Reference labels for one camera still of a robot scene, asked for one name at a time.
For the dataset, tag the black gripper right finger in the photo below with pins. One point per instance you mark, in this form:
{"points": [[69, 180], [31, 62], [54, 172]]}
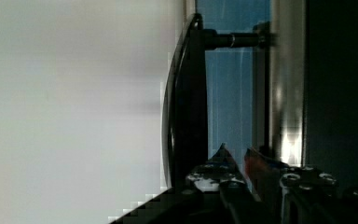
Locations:
{"points": [[294, 195]]}

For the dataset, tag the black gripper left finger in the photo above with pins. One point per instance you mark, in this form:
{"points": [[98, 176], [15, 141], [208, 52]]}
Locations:
{"points": [[224, 194]]}

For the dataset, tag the black toaster oven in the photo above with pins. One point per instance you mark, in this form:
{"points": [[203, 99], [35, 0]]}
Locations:
{"points": [[280, 76]]}

